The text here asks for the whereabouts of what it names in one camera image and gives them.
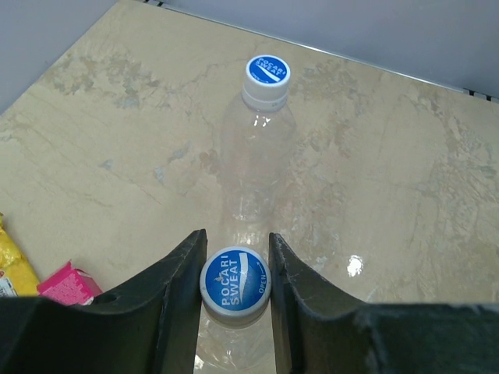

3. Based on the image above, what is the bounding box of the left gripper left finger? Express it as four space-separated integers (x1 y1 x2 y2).
1 229 207 373

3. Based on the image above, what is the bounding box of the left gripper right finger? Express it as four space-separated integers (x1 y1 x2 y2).
269 233 498 373

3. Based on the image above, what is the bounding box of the clear bottle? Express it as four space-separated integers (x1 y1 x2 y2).
195 299 274 373
219 67 297 252

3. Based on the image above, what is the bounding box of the blue Pocari Sweat cap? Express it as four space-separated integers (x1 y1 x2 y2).
242 55 292 101

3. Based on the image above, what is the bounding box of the pink carton box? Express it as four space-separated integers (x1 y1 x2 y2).
37 261 102 305

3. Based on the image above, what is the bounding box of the yellow snack bag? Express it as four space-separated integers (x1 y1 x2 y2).
0 214 40 297

